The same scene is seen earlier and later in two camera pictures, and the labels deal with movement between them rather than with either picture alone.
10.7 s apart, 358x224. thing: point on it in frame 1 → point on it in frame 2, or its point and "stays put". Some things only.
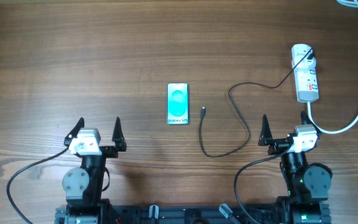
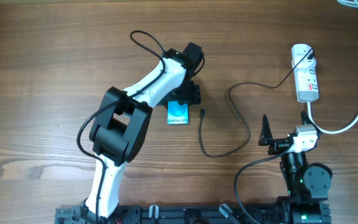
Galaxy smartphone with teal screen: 178,106 stays put
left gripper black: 110,151 → 192,96
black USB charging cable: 203,112 stays put
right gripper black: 278,145 stays put
